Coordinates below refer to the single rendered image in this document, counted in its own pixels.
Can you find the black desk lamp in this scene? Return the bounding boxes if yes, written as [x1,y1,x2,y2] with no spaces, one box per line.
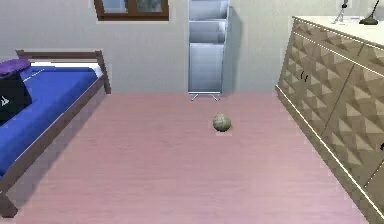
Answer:
[358,0,381,26]

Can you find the grey metal shelf unit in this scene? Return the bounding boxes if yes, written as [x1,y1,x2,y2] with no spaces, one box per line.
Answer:
[187,0,231,102]

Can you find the black cloth with white print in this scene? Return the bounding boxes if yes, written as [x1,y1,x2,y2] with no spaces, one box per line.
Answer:
[0,70,33,123]

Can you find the purple pillow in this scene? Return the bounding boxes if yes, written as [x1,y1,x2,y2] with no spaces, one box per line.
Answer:
[0,58,32,77]

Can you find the blue bed with wooden frame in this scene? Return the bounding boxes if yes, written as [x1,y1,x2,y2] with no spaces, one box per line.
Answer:
[0,49,112,219]

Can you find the grey green ball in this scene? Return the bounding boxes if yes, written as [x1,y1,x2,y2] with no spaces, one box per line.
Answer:
[212,113,232,133]

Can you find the brown framed window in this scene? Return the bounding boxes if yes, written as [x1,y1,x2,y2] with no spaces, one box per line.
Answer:
[93,0,170,22]

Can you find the white tripod stand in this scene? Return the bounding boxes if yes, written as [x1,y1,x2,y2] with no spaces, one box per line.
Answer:
[331,0,350,25]

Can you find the tan studded sideboard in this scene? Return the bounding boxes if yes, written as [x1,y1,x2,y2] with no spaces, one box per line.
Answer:
[274,15,384,221]

